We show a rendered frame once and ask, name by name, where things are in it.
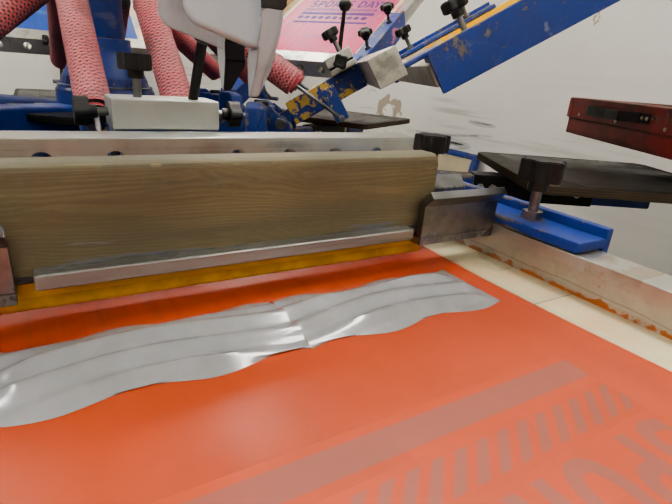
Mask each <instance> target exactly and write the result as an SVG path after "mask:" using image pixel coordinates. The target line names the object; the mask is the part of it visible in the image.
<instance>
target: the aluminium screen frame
mask: <svg viewBox="0 0 672 504"><path fill-rule="evenodd" d="M455 241H457V242H459V243H462V244H464V245H466V246H468V247H470V248H472V249H475V250H477V251H479V252H481V253H483V254H485V255H488V256H490V257H492V258H494V259H496V260H499V261H501V262H503V263H505V264H507V265H509V266H512V267H514V268H516V269H518V270H520V271H523V272H525V273H527V274H529V275H531V276H533V277H536V278H538V279H540V280H542V281H544V282H547V283H549V284H551V285H553V286H555V287H557V288H560V289H562V290H564V291H566V292H568V293H570V294H573V295H575V296H577V297H579V298H581V299H584V300H586V301H588V302H590V303H592V304H594V305H597V306H599V307H601V308H603V309H605V310H608V311H610V312H612V313H614V314H616V315H618V316H621V317H623V318H625V319H627V320H629V321H632V322H634V323H636V324H638V325H640V326H642V327H645V328H647V329H649V330H651V331H653V332H655V333H658V334H660V335H662V336H664V337H666V338H669V339H671V340H672V276H670V275H667V274H664V273H661V272H659V271H656V270H653V269H650V268H648V267H645V266H642V265H639V264H636V263H634V262H631V261H628V260H625V259H623V258H620V257H617V256H614V255H611V254H609V253H606V252H603V251H600V250H593V251H588V252H583V253H578V254H575V253H573V252H570V251H567V250H565V249H562V248H560V247H557V246H554V245H552V244H549V243H546V242H544V241H541V240H539V239H536V238H533V237H531V236H528V235H525V234H523V233H520V232H518V231H515V230H512V229H510V228H507V227H505V226H502V225H499V224H497V223H493V227H492V233H491V235H489V236H482V237H476V238H469V239H462V240H455Z"/></svg>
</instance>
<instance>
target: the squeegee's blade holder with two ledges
mask: <svg viewBox="0 0 672 504"><path fill-rule="evenodd" d="M413 233H414V229H413V228H410V227H408V226H406V225H402V226H393V227H385V228H376V229H368V230H359V231H351V232H342V233H334V234H325V235H317V236H308V237H299V238H291V239H282V240H274V241H265V242H257V243H248V244H240V245H231V246H223V247H214V248H206V249H197V250H189V251H180V252H172V253H163V254H155V255H146V256H138V257H129V258H121V259H112V260H104V261H95V262H86V263H78V264H69V265H61V266H52V267H44V268H35V269H33V278H34V284H35V290H36V291H43V290H50V289H58V288H65V287H72V286H79V285H87V284H94V283H101V282H108V281H116V280H123V279H130V278H137V277H145V276H152V275H159V274H166V273H174V272H181V271H188V270H195V269H203V268H210V267H217V266H224V265H232V264H239V263H246V262H253V261H261V260H268V259H275V258H282V257H290V256H297V255H304V254H311V253H319V252H326V251H333V250H340V249H348V248H355V247H362V246H369V245H377V244H384V243H391V242H398V241H406V240H411V239H413Z"/></svg>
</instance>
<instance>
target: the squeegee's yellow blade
mask: <svg viewBox="0 0 672 504"><path fill-rule="evenodd" d="M410 243H413V242H411V241H410V240H406V241H398V242H391V243H384V244H377V245H369V246H362V247H355V248H348V249H340V250H333V251H326V252H319V253H311V254H304V255H297V256H290V257H282V258H275V259H268V260H261V261H253V262H246V263H239V264H232V265H224V266H217V267H210V268H203V269H195V270H188V271H181V272H174V273H166V274H159V275H152V276H145V277H137V278H130V279H123V280H116V281H108V282H101V283H94V284H87V285H79V286H72V287H65V288H58V289H50V290H43V291H36V290H35V284H34V283H30V284H23V285H17V286H18V292H19V293H18V299H25V298H32V297H39V296H46V295H53V294H60V293H67V292H74V291H81V290H88V289H95V288H102V287H109V286H116V285H123V284H130V283H137V282H144V281H151V280H158V279H165V278H172V277H179V276H186V275H193V274H200V273H207V272H214V271H221V270H228V269H235V268H242V267H249V266H256V265H263V264H270V263H277V262H284V261H291V260H298V259H305V258H312V257H319V256H326V255H333V254H340V253H347V252H354V251H361V250H368V249H375V248H382V247H389V246H396V245H403V244H410Z"/></svg>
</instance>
